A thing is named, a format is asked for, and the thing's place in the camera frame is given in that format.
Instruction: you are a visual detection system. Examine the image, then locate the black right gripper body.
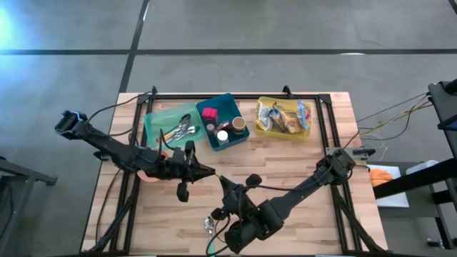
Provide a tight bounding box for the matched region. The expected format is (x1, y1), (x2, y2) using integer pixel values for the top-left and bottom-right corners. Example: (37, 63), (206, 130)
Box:
(211, 173), (263, 224)

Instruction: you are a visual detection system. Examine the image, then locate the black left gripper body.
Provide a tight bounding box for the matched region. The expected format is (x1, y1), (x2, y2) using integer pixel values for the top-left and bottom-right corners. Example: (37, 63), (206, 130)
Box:
(160, 141), (197, 203)

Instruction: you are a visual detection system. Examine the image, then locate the long green handled utensil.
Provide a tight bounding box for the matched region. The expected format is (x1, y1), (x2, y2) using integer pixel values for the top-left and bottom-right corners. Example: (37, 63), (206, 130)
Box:
(204, 216), (217, 256)

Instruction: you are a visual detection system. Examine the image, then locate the silver cutlery pile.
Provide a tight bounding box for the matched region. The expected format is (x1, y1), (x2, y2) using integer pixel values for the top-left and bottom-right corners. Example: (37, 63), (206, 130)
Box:
(158, 113), (193, 143)

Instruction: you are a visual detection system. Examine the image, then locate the brown cup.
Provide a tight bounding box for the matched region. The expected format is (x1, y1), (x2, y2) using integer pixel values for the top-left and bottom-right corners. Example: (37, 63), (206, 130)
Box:
(231, 116), (247, 136)

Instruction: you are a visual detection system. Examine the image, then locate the yellow creamy chicken ramen packet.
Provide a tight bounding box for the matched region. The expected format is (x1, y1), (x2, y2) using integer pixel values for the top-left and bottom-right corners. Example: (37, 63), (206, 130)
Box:
(273, 102), (303, 135)

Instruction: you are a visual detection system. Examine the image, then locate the orange plastic bowl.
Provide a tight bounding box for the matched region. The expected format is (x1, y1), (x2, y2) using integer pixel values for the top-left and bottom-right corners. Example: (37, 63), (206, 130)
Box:
(137, 150), (171, 183)

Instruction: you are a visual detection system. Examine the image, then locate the teal translucent plastic bin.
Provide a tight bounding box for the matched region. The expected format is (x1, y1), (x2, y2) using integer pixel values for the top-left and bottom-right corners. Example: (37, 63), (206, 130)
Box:
(143, 103), (206, 150)

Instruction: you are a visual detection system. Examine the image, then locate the blue plastic bin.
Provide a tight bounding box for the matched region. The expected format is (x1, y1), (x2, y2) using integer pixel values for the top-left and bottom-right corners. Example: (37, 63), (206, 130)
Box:
(195, 93), (251, 152)

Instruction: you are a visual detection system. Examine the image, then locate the yellow translucent plastic bin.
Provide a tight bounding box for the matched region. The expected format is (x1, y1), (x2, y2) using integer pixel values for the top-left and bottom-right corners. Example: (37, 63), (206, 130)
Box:
(253, 96), (312, 142)

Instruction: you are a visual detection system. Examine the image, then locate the small electronics control box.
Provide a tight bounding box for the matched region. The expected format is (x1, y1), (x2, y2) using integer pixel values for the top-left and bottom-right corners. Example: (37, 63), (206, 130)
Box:
(351, 147), (376, 159)

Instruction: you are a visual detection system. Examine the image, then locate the orange cloth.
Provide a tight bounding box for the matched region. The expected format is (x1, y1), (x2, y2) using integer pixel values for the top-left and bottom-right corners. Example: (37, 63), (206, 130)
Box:
(368, 168), (393, 188)

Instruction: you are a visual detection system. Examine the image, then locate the white paper sheet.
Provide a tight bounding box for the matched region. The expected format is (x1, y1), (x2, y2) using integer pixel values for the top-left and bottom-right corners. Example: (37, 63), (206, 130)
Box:
(366, 163), (411, 208)

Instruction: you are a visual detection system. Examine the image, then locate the grey metal stand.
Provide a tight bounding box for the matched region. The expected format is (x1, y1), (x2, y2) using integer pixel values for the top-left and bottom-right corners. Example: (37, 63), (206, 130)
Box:
(0, 156), (58, 251)

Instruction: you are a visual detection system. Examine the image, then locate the black equipment stand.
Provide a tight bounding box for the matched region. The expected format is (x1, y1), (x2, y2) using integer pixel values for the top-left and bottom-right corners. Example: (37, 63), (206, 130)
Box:
(373, 78), (457, 251)

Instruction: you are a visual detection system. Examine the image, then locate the white plastic container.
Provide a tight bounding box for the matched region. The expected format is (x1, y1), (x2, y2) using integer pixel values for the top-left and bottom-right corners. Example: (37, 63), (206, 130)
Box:
(405, 159), (439, 176)

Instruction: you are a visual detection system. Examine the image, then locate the black aluminium table frame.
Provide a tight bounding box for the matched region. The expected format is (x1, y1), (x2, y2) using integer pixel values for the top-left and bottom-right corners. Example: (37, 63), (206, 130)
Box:
(87, 84), (388, 256)

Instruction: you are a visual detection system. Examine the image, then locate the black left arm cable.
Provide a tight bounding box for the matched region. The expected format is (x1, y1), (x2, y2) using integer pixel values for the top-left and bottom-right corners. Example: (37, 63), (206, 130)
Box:
(85, 91), (154, 138)

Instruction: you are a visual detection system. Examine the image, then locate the bundle of coloured wires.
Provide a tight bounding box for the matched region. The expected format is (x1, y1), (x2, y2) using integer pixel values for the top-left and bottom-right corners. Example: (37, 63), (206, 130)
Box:
(342, 91), (433, 151)

